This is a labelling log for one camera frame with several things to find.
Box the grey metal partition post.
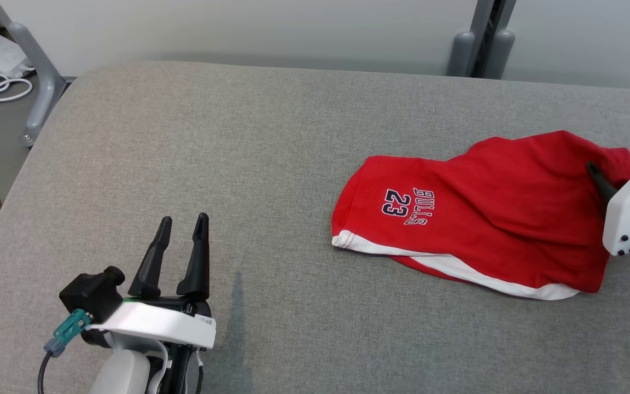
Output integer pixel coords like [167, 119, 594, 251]
[469, 0, 518, 79]

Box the grey cylindrical post foot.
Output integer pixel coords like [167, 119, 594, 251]
[446, 31, 476, 77]
[483, 29, 516, 80]

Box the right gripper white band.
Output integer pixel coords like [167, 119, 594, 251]
[586, 161, 630, 257]

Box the red white printed jersey shirt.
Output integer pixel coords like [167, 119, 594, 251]
[330, 130, 630, 302]

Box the grey metal support leg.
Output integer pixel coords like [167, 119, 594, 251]
[0, 0, 67, 147]

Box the white power strip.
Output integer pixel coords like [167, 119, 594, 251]
[0, 34, 30, 79]

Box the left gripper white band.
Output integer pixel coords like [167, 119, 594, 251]
[85, 212, 218, 351]

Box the left black cable teal connector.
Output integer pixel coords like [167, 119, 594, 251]
[38, 308, 92, 394]

